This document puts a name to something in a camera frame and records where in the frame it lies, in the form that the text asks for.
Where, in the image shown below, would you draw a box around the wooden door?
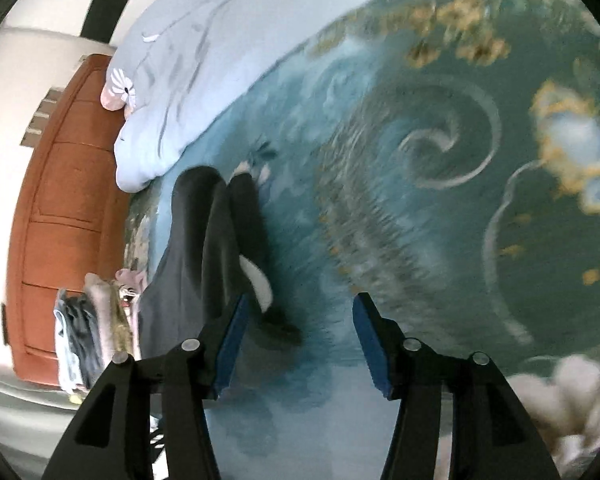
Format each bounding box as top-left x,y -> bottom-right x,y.
6,54 -> 133,387

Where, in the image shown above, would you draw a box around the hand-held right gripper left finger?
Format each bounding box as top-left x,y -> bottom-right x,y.
41,293 -> 251,480

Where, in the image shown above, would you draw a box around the light blue quilt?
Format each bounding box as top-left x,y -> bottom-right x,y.
111,0 -> 433,192

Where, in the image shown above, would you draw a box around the pile of folded clothes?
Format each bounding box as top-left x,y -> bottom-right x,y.
54,269 -> 148,395

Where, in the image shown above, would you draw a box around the black pants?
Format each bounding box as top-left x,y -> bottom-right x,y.
138,166 -> 303,361

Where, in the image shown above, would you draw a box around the teal floral bed sheet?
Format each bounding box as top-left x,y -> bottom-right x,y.
125,0 -> 600,480

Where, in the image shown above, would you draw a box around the pink flower pillow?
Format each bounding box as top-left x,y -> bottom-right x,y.
100,69 -> 140,112

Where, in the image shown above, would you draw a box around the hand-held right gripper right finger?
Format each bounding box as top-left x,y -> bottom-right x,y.
352,292 -> 564,480

